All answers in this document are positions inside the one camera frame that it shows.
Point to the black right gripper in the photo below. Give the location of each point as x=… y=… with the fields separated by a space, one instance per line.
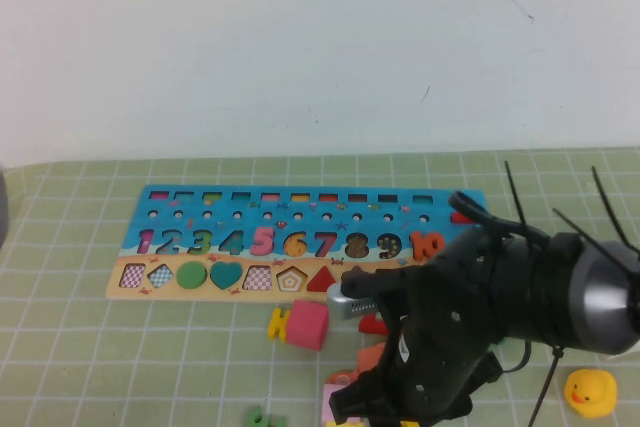
x=435 y=372

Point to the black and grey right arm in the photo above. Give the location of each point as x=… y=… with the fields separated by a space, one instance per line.
x=550 y=297

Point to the red number seven piece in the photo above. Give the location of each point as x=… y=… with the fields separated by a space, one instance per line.
x=371 y=327

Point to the green number piece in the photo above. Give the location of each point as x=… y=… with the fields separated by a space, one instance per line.
x=256 y=417

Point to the yellow equals sign piece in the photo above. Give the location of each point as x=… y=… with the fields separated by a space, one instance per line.
x=274 y=327

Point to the red triangle piece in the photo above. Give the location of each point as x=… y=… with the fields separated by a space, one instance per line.
x=320 y=283

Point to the orange number ten piece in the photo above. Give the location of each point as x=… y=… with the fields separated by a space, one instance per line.
x=416 y=247

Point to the teal heart piece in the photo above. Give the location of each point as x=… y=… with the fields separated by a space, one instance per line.
x=226 y=274

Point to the pink number five piece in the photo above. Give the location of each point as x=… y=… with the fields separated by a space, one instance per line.
x=262 y=230

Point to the red minus sign piece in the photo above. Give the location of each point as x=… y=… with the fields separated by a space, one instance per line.
x=457 y=219

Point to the green circle piece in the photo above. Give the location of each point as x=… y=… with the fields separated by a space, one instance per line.
x=191 y=275

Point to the colourful wooden number puzzle board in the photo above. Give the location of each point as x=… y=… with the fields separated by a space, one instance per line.
x=125 y=227

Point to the yellow wooden block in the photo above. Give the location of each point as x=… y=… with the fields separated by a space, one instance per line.
x=350 y=423

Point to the light pink wooden cube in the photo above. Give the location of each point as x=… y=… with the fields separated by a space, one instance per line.
x=331 y=399

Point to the orange wooden fish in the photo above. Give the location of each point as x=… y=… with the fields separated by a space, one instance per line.
x=341 y=378

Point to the orange wooden cube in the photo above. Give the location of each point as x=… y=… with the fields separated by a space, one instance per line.
x=369 y=359

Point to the magenta wooden cube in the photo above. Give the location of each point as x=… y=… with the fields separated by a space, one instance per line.
x=306 y=327

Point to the black zip tie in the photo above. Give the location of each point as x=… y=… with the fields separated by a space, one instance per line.
x=547 y=387
x=607 y=207
x=515 y=197
x=585 y=234

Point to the yellow rubber duck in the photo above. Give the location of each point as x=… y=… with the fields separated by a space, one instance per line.
x=590 y=389

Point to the green checked tablecloth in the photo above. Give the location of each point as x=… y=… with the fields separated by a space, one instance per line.
x=100 y=347

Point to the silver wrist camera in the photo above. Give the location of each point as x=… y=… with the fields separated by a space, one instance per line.
x=345 y=306

